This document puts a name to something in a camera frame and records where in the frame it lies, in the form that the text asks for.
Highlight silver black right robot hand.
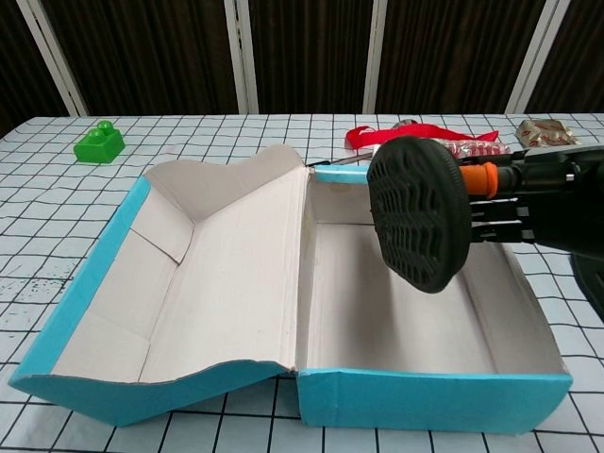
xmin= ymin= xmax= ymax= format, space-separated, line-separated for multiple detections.
xmin=455 ymin=143 xmax=604 ymax=260

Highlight black clog shoe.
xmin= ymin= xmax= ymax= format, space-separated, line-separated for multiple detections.
xmin=366 ymin=136 xmax=473 ymax=294
xmin=569 ymin=252 xmax=604 ymax=306

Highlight blue cardboard shoe box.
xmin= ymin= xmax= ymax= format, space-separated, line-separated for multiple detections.
xmin=8 ymin=143 xmax=578 ymax=433

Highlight gold foil snack packet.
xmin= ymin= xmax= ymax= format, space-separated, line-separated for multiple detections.
xmin=513 ymin=117 xmax=579 ymax=147

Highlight clear plastic bottle red label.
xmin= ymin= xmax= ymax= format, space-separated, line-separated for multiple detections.
xmin=370 ymin=138 xmax=513 ymax=159

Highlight red ribbon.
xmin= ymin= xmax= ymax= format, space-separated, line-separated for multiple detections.
xmin=344 ymin=123 xmax=501 ymax=152

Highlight green toy building block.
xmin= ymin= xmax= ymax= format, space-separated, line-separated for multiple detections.
xmin=73 ymin=120 xmax=126 ymax=166

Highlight white blue checked tablecloth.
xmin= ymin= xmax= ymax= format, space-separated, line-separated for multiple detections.
xmin=0 ymin=111 xmax=604 ymax=453

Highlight white partition frame post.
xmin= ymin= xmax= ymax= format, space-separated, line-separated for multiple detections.
xmin=13 ymin=0 xmax=91 ymax=118
xmin=223 ymin=0 xmax=260 ymax=114
xmin=361 ymin=0 xmax=401 ymax=114
xmin=507 ymin=0 xmax=573 ymax=114

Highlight metal spoon with black handle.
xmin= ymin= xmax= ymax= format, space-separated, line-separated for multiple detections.
xmin=306 ymin=118 xmax=421 ymax=167

